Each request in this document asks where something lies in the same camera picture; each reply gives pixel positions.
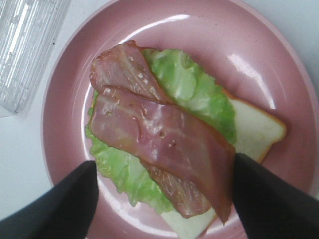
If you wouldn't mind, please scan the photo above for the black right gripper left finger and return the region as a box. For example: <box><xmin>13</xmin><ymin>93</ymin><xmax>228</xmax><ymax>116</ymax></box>
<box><xmin>0</xmin><ymin>161</ymin><xmax>99</xmax><ymax>239</ymax></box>

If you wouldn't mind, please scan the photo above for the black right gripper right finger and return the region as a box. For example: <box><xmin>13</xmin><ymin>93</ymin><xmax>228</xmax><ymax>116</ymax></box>
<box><xmin>233</xmin><ymin>153</ymin><xmax>319</xmax><ymax>239</ymax></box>

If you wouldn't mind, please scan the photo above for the bread slice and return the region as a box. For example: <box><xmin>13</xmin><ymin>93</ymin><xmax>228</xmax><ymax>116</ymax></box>
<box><xmin>139</xmin><ymin>46</ymin><xmax>288</xmax><ymax>239</ymax></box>

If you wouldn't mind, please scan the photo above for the green lettuce leaf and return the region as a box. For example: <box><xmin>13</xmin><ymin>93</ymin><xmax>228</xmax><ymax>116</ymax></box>
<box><xmin>85</xmin><ymin>48</ymin><xmax>237</xmax><ymax>217</ymax></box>

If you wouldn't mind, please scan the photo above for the clear left plastic tray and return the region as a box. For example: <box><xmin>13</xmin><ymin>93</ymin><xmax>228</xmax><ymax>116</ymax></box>
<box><xmin>0</xmin><ymin>0</ymin><xmax>70</xmax><ymax>117</ymax></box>

